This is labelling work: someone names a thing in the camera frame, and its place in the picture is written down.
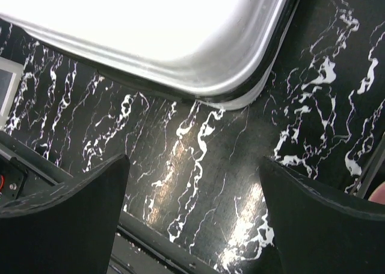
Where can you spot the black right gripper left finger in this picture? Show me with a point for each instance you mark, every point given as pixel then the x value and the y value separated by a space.
pixel 69 228

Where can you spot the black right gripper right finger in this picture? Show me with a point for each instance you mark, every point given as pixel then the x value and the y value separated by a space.
pixel 320 229

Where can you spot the space astronaut hard-shell suitcase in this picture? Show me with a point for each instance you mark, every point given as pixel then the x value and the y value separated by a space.
pixel 218 52

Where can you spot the white stacked storage bins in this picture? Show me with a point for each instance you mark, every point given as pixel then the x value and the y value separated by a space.
pixel 11 73

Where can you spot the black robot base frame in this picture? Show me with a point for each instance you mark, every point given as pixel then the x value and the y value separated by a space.
pixel 25 172

